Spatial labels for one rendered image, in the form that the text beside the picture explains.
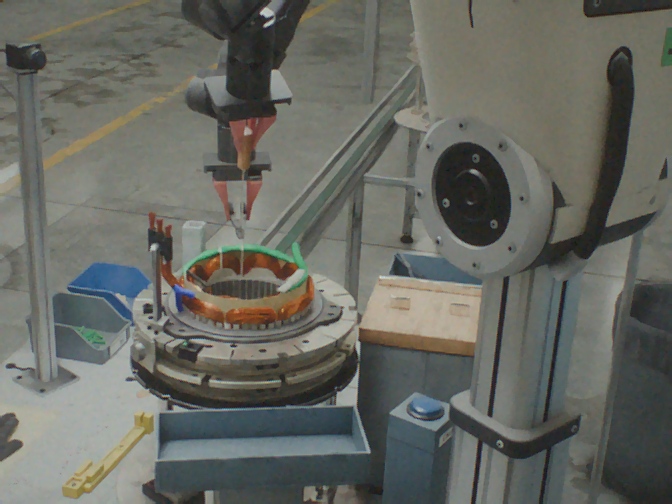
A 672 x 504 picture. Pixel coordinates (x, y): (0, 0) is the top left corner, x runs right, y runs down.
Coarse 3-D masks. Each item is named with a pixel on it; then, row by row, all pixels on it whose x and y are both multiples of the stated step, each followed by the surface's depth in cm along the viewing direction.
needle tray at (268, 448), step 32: (160, 416) 125; (192, 416) 126; (224, 416) 126; (256, 416) 127; (288, 416) 128; (320, 416) 128; (352, 416) 129; (160, 448) 125; (192, 448) 125; (224, 448) 126; (256, 448) 126; (288, 448) 126; (320, 448) 127; (352, 448) 127; (160, 480) 117; (192, 480) 117; (224, 480) 118; (256, 480) 118; (288, 480) 119; (320, 480) 120; (352, 480) 120
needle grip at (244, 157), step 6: (246, 132) 136; (252, 132) 136; (246, 138) 136; (246, 144) 137; (246, 150) 137; (240, 156) 138; (246, 156) 138; (240, 162) 139; (246, 162) 139; (240, 168) 140; (246, 168) 140
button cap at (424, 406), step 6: (414, 402) 134; (420, 402) 134; (426, 402) 134; (432, 402) 134; (438, 402) 134; (414, 408) 133; (420, 408) 133; (426, 408) 133; (432, 408) 133; (438, 408) 133; (420, 414) 132; (426, 414) 132; (432, 414) 132
